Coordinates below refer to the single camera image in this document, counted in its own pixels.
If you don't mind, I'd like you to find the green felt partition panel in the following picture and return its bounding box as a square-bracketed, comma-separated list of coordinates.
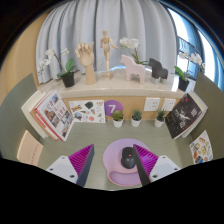
[191, 71, 224, 159]
[0, 73, 44, 159]

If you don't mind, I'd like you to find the white food illustration card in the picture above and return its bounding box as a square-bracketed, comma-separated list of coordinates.
[188, 129, 214, 165]

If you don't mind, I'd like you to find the black computer mouse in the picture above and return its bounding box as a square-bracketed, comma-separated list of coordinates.
[120, 146, 137, 170]

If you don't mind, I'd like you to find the dark grey horse figurine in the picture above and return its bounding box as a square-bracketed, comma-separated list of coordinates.
[147, 57, 169, 84]

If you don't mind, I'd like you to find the wooden artist mannequin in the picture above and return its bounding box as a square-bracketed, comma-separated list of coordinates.
[99, 29, 119, 79]

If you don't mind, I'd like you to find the white sticker picture card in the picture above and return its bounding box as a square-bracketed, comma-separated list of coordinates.
[68, 99, 107, 124]

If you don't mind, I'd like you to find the dark-framed window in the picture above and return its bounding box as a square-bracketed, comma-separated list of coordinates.
[159, 3, 224, 93]

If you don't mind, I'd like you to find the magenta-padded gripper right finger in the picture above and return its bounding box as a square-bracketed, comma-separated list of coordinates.
[132, 143, 181, 187]

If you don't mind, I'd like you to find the white wall socket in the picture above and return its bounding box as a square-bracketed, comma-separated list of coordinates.
[161, 97, 177, 112]
[143, 97, 162, 112]

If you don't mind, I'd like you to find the purple round number sign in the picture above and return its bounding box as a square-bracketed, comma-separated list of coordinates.
[104, 99, 124, 117]

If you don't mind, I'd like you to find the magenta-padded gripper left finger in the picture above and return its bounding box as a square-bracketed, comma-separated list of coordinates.
[45, 144, 95, 188]

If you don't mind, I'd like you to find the orange-brown book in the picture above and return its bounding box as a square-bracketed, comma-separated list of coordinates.
[29, 109, 59, 141]

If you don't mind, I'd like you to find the wooden ledge shelf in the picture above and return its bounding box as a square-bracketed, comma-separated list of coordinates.
[37, 69, 186, 121]

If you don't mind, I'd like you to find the light grey curtain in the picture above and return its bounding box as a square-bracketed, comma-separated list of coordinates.
[35, 0, 178, 84]

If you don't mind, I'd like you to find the white orchid in black pot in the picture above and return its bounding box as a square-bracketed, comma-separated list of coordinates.
[173, 51, 204, 93]
[118, 36, 149, 66]
[36, 48, 80, 89]

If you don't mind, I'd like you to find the black cover book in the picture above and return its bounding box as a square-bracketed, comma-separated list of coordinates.
[164, 92, 204, 140]

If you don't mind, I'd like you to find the wooden hand model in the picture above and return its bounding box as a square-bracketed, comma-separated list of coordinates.
[74, 41, 98, 86]

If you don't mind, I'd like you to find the pink horse figurine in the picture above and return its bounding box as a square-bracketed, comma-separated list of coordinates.
[119, 54, 147, 85]

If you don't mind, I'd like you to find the thick white book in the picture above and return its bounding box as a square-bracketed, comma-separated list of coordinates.
[20, 89, 49, 139]

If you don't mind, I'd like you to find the beige card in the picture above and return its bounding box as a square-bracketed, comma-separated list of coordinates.
[16, 129, 44, 167]

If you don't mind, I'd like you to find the red-edged picture book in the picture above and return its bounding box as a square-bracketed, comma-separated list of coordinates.
[34, 89, 75, 142]

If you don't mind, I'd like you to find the small succulent in white pot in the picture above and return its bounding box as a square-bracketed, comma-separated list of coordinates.
[130, 109, 143, 128]
[153, 109, 167, 129]
[111, 109, 125, 129]

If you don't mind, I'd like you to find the purple round mouse pad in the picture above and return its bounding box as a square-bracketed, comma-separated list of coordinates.
[102, 138, 153, 187]

